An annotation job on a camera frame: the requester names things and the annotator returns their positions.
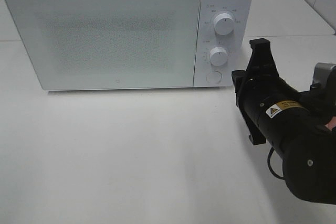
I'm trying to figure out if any round door release button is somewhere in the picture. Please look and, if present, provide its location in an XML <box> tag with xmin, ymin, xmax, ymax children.
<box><xmin>206</xmin><ymin>71</ymin><xmax>222</xmax><ymax>86</ymax></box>

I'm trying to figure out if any white lower microwave knob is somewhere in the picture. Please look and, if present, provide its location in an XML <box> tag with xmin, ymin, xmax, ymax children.
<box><xmin>209</xmin><ymin>47</ymin><xmax>228</xmax><ymax>67</ymax></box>

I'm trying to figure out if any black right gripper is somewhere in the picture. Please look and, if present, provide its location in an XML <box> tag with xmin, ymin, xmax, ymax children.
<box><xmin>232</xmin><ymin>38</ymin><xmax>291</xmax><ymax>145</ymax></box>

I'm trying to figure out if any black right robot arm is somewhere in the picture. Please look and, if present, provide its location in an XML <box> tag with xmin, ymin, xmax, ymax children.
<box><xmin>232</xmin><ymin>38</ymin><xmax>335</xmax><ymax>204</ymax></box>

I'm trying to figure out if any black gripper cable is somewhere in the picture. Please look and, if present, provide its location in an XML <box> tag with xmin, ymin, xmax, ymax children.
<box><xmin>267</xmin><ymin>147</ymin><xmax>286</xmax><ymax>182</ymax></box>

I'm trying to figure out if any white microwave door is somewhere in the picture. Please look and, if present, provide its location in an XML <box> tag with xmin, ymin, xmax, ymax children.
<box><xmin>5</xmin><ymin>0</ymin><xmax>200</xmax><ymax>91</ymax></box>

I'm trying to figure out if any white upper microwave knob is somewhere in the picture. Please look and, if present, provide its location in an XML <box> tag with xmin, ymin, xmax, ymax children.
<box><xmin>213</xmin><ymin>12</ymin><xmax>235</xmax><ymax>36</ymax></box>

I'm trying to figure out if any white microwave knob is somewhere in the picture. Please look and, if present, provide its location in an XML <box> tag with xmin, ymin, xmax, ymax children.
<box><xmin>209</xmin><ymin>47</ymin><xmax>228</xmax><ymax>67</ymax></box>
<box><xmin>213</xmin><ymin>12</ymin><xmax>235</xmax><ymax>36</ymax></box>

